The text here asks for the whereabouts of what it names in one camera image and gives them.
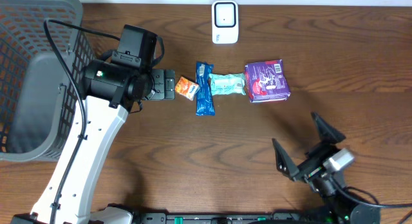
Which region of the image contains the orange tissue pack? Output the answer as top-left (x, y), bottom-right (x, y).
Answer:
top-left (175, 77), bottom-right (200, 101)

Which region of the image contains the white barcode scanner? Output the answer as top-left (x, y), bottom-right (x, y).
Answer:
top-left (211, 0), bottom-right (239, 44)

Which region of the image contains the blue snack bar wrapper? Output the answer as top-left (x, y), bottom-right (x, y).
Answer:
top-left (196, 62), bottom-right (215, 116)

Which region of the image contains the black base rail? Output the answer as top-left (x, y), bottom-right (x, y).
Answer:
top-left (76, 210), bottom-right (323, 224)

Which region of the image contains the purple snack package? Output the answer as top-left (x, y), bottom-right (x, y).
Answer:
top-left (244, 59), bottom-right (291, 103)

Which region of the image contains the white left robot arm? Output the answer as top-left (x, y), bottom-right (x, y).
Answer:
top-left (11, 25), bottom-right (174, 223)

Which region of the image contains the mint green snack packet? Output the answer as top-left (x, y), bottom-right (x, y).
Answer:
top-left (209, 73), bottom-right (246, 96)

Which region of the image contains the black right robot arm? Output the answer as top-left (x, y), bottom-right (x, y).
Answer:
top-left (272, 112), bottom-right (380, 223)

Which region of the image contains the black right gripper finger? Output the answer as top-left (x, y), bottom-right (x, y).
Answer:
top-left (311, 112), bottom-right (346, 144)
top-left (272, 138), bottom-right (299, 181)

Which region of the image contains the grey plastic mesh basket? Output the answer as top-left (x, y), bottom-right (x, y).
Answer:
top-left (1, 0), bottom-right (83, 162)

